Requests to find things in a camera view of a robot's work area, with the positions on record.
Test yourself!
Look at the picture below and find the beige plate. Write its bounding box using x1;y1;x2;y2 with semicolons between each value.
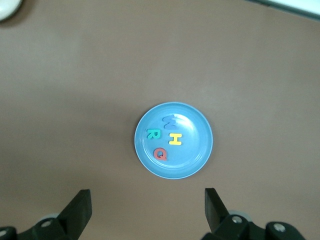
0;0;23;22

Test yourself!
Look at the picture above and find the red round foam letter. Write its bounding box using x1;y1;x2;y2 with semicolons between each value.
152;146;169;162

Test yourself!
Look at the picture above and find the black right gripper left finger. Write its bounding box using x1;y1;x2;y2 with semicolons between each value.
0;188;93;240

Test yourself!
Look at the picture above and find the blue plate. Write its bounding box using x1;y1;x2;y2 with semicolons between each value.
134;101;214;180

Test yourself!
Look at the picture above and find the teal uppercase R foam letter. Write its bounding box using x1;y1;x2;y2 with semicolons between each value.
145;128;161;141

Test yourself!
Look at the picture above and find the yellow uppercase H foam letter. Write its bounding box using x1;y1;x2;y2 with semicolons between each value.
168;132;183;147

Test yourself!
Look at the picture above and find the blue uppercase M foam letter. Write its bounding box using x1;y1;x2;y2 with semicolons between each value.
162;113;179;130

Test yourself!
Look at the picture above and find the white table edge strip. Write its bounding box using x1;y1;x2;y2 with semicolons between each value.
246;0;320;20

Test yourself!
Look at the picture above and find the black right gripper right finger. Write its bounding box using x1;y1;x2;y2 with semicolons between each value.
201;187;306;240

